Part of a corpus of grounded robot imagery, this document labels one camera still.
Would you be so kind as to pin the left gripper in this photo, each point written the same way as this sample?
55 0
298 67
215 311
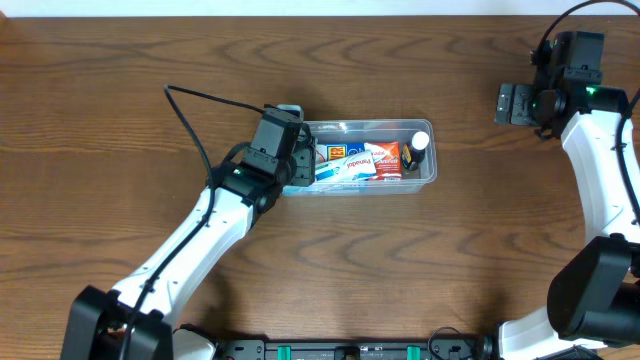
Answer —
305 163

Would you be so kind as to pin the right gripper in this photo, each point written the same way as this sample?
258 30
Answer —
513 105

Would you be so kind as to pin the blue Cool Fever box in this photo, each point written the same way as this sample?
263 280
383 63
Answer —
329 152

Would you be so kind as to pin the white Panadol box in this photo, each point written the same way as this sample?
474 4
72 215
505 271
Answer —
356 167

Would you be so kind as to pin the red Panadol box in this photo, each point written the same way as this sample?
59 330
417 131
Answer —
386 158

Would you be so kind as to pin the dark bottle white cap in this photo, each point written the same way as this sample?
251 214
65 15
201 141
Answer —
414 152

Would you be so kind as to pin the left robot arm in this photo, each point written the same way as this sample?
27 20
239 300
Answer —
137 318

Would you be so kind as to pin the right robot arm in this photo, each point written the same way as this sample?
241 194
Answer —
589 305

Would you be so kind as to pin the clear plastic container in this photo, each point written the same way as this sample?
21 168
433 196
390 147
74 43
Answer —
372 131

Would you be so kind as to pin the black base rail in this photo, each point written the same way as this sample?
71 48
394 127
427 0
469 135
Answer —
350 350

